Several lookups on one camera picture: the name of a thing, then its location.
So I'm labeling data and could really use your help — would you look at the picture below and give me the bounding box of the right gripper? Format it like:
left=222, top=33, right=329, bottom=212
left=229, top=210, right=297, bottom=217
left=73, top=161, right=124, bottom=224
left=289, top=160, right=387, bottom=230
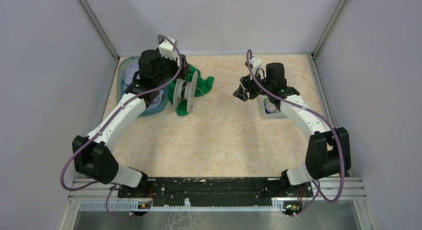
left=233, top=70, right=272, bottom=102

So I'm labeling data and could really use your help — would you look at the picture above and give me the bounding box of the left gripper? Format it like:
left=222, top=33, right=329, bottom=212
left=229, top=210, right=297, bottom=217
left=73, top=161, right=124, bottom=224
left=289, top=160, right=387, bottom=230
left=154, top=47, right=192, bottom=86

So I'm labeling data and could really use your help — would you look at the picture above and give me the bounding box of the white filament spool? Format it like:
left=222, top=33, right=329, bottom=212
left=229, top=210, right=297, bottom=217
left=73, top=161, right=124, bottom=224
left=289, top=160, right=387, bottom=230
left=173, top=71, right=198, bottom=113

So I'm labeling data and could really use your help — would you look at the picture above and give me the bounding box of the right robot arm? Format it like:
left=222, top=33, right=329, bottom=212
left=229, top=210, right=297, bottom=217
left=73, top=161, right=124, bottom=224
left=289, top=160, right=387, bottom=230
left=233, top=60, right=351, bottom=200

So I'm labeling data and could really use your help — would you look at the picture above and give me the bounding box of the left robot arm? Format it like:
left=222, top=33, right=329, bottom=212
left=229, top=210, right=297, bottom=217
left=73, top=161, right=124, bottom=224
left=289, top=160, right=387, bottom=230
left=68, top=49, right=191, bottom=197

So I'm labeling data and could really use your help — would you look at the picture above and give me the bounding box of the green cloth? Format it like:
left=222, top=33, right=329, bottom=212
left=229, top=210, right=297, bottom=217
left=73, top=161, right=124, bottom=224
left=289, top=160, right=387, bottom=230
left=168, top=66, right=214, bottom=116

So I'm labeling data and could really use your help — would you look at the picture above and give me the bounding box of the clear plastic box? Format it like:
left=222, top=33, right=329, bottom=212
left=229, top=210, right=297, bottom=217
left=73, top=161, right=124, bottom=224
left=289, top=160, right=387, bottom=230
left=257, top=96, right=288, bottom=119

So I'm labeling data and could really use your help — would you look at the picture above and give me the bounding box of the lavender cloth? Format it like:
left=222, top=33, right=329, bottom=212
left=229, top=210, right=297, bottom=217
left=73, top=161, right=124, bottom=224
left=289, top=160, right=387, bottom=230
left=120, top=59, right=168, bottom=115

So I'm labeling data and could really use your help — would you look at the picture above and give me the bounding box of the teal plastic basket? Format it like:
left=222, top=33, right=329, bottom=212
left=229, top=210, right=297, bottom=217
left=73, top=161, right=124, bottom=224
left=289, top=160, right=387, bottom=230
left=116, top=56, right=169, bottom=117

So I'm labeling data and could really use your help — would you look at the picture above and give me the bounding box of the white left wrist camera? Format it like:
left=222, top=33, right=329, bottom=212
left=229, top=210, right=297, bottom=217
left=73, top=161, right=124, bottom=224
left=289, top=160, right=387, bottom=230
left=157, top=37, right=178, bottom=61

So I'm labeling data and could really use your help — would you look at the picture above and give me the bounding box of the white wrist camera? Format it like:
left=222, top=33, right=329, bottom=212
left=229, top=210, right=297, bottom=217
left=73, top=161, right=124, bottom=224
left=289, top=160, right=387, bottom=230
left=157, top=37, right=178, bottom=61
left=245, top=57, right=262, bottom=80

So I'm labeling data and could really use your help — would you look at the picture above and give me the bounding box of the blue cable coil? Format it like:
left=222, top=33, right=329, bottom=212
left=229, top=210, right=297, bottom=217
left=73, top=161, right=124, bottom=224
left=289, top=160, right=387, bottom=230
left=263, top=98, right=281, bottom=115

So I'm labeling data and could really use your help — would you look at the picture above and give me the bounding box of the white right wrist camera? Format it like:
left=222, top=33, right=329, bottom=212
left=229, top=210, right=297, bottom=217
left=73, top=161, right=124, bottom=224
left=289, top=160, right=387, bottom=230
left=245, top=57, right=262, bottom=80

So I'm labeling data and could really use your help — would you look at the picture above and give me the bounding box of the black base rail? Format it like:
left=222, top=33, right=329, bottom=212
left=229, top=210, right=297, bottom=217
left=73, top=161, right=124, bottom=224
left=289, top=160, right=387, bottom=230
left=117, top=177, right=314, bottom=212

